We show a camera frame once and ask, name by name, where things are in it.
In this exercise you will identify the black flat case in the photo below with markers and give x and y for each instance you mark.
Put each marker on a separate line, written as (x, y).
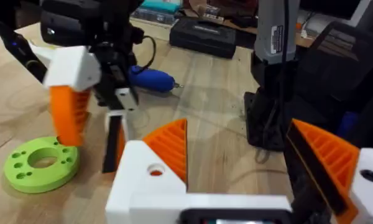
(203, 37)

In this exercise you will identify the blue electric screwdriver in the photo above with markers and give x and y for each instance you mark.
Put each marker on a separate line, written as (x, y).
(152, 79)

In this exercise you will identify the teal box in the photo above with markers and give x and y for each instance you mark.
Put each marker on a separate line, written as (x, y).
(160, 5)

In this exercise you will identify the clear plastic parts box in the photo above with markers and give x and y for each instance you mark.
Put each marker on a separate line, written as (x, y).
(155, 16)

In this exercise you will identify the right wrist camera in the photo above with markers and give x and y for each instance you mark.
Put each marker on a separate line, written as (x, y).
(70, 21)

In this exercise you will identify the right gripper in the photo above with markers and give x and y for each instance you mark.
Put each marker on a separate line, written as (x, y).
(115, 62)

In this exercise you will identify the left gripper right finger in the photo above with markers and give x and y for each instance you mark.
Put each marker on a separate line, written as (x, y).
(332, 155)

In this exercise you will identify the green disc with holes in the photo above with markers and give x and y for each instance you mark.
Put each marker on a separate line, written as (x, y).
(40, 165)

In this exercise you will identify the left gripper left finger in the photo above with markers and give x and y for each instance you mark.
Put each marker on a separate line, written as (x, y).
(143, 186)

